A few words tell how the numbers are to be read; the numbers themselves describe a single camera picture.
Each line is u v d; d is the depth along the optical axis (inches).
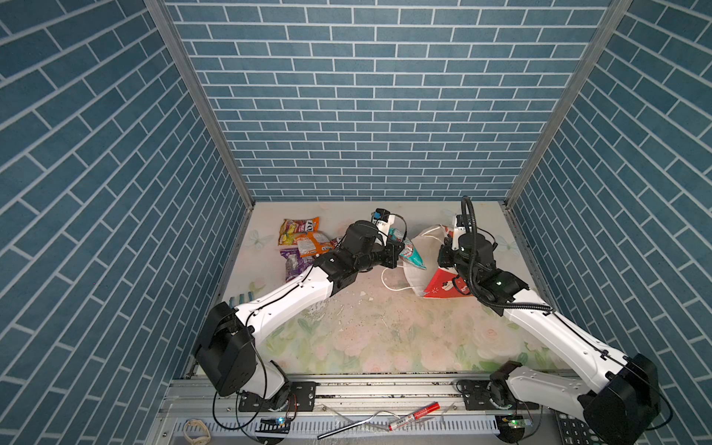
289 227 42.6
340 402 29.0
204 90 34.1
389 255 26.2
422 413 27.8
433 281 31.5
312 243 38.6
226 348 16.1
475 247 21.6
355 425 27.3
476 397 29.0
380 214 26.6
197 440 25.9
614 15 28.0
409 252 30.0
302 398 29.1
